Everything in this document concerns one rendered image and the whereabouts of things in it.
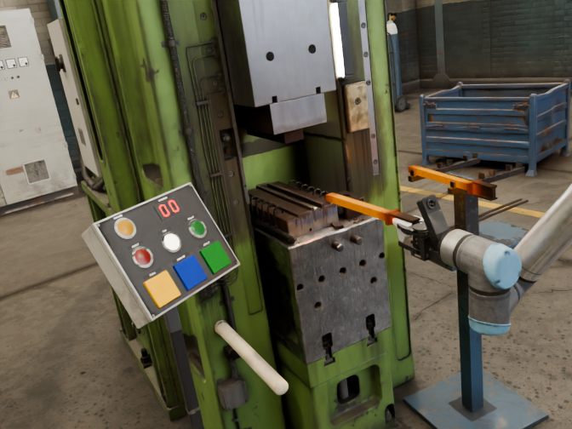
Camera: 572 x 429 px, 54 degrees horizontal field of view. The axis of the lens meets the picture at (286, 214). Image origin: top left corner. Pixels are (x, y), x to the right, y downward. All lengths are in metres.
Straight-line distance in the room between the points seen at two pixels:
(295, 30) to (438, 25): 9.27
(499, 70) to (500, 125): 4.96
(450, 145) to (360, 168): 3.69
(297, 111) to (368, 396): 1.17
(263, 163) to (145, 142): 0.49
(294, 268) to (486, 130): 3.93
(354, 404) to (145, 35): 1.53
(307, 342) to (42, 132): 5.35
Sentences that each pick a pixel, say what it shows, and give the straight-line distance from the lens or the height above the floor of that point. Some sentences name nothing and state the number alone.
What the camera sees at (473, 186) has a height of 1.03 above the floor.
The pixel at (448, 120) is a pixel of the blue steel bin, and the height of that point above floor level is 0.47.
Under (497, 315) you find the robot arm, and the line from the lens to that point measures 1.34.
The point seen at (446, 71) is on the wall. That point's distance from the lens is 10.99.
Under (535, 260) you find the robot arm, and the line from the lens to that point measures 1.40.
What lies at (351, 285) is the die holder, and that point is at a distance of 1.98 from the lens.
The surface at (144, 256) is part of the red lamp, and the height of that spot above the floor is 1.09.
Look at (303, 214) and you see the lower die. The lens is 1.86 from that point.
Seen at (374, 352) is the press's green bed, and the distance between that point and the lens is 2.17.
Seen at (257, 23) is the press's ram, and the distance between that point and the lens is 1.72.
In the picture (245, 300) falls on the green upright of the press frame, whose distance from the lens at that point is 2.02.
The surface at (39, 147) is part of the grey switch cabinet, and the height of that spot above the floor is 0.64.
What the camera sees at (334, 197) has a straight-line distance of 1.74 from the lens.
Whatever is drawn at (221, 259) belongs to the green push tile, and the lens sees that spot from 1.57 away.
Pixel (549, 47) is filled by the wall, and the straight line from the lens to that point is 9.90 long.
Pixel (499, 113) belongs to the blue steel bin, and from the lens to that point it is 5.46.
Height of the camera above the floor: 1.60
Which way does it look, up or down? 19 degrees down
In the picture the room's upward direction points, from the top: 8 degrees counter-clockwise
